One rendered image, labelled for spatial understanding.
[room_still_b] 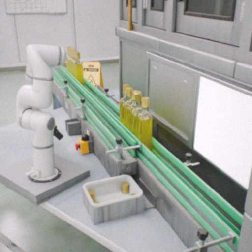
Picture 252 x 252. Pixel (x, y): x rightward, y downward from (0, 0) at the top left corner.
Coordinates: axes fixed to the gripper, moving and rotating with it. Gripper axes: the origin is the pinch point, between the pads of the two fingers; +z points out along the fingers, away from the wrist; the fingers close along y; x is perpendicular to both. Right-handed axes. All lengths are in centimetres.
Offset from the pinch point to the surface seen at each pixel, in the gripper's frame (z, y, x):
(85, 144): 13.8, -0.4, 7.4
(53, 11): -152, -528, -109
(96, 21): -80, -575, -70
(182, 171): 41, 43, 53
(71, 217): 24, 54, 8
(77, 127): 5.9, -25.2, -1.9
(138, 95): 11, 17, 54
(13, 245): 27, 17, -66
